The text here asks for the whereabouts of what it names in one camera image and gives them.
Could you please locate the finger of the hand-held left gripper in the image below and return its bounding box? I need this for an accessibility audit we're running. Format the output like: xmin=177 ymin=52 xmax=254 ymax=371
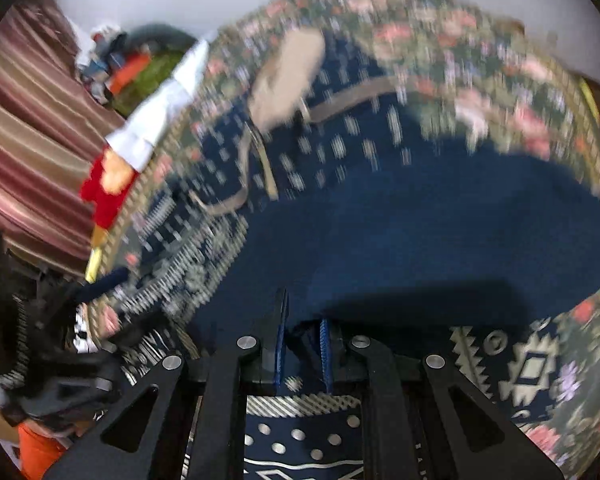
xmin=77 ymin=267 xmax=131 ymax=306

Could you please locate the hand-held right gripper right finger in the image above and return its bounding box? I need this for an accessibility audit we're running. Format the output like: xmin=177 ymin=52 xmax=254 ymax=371
xmin=319 ymin=317 xmax=566 ymax=480

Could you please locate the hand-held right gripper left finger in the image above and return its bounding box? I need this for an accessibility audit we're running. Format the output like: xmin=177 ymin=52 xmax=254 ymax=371
xmin=42 ymin=287 xmax=291 ymax=480

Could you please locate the navy patterned hooded garment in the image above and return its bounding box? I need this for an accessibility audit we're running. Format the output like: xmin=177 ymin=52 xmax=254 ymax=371
xmin=97 ymin=27 xmax=600 ymax=480

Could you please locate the pile of mixed clothes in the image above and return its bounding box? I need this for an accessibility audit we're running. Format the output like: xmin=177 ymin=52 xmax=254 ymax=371
xmin=75 ymin=22 xmax=201 ymax=118

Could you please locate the orange cloth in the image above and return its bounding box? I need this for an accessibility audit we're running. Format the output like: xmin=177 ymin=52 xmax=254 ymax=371
xmin=17 ymin=422 xmax=68 ymax=480

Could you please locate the white red printed bedsheet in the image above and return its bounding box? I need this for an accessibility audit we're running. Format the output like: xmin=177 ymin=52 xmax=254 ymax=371
xmin=80 ymin=32 xmax=218 ymax=281

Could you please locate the maroon striped curtain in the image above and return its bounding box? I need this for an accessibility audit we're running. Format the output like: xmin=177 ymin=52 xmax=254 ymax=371
xmin=0 ymin=0 xmax=126 ymax=278

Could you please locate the dark floral blanket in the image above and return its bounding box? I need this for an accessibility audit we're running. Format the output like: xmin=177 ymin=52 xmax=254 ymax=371
xmin=87 ymin=0 xmax=600 ymax=480

